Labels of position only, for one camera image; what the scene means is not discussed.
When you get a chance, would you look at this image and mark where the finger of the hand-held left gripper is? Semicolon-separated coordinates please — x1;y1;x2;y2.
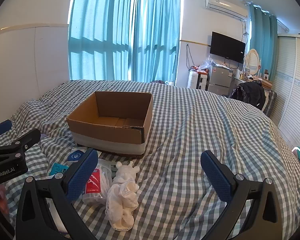
0;128;42;164
0;119;13;139

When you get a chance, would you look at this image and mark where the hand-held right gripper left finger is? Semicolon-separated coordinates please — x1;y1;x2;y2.
16;148;99;240

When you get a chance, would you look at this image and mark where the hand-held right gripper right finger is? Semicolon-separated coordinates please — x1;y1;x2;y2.
200;150;288;240

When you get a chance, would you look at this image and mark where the blue tissue packet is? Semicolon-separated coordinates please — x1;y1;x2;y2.
67;147;88;164

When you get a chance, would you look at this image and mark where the brown cardboard box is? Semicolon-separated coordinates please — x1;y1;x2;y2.
66;91;153;158

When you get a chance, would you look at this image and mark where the cotton swab bag red label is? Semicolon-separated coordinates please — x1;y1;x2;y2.
82;158;113;206

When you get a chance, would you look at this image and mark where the teal small packet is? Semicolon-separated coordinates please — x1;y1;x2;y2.
49;162;68;177

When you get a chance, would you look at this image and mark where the grey checked blanket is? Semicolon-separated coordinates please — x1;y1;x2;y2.
0;79;300;240

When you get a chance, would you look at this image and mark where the white bed headboard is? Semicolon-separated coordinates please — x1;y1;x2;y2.
0;23;70;128

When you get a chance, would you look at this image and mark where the black bag on chair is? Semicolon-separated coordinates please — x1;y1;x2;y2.
230;80;266;111

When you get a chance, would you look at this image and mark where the silver mini fridge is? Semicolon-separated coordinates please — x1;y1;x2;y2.
207;64;236;95

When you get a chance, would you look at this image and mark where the white and black suitcase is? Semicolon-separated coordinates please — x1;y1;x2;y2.
196;71;209;91

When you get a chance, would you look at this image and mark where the clear plastic bag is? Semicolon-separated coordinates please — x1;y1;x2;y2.
198;56;216;71

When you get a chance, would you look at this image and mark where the white louvred wardrobe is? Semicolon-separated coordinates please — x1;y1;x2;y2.
267;33;300;151

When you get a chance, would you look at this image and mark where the oval white vanity mirror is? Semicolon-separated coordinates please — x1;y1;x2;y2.
243;48;262;77

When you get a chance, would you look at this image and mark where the wide teal window curtain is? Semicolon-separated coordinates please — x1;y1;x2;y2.
68;0;136;82

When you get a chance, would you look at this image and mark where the teal curtain beside wardrobe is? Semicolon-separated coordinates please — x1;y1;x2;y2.
248;3;278;78

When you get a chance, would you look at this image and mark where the narrow teal window curtain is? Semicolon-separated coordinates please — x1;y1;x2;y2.
132;0;182;85

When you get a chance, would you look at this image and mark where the white air conditioner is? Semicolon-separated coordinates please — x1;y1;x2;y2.
205;0;250;20

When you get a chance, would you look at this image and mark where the black wall television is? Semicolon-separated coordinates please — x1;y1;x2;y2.
210;31;246;64

